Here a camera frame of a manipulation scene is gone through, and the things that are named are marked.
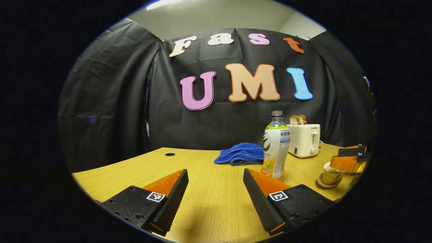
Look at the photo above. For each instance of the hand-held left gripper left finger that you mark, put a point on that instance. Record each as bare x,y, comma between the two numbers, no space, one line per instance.
170,206

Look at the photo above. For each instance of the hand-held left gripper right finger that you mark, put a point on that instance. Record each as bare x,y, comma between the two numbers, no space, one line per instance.
260,206

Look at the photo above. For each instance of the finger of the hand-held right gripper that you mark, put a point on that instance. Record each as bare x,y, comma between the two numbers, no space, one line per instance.
346,163
351,152

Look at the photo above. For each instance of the white ceramic teacup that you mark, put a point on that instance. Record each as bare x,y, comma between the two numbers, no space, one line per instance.
330,177

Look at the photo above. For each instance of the clear plastic water bottle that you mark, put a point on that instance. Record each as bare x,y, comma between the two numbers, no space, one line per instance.
276,148

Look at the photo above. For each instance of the white toaster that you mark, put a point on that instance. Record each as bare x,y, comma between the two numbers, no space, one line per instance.
303,140

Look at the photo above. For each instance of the blue towel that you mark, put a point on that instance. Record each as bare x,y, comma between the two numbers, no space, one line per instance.
241,154

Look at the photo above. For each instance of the bread slice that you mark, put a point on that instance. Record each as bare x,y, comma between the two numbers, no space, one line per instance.
303,118
294,119

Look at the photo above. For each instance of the black backdrop cloth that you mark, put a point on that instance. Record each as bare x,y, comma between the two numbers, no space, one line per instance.
111,101

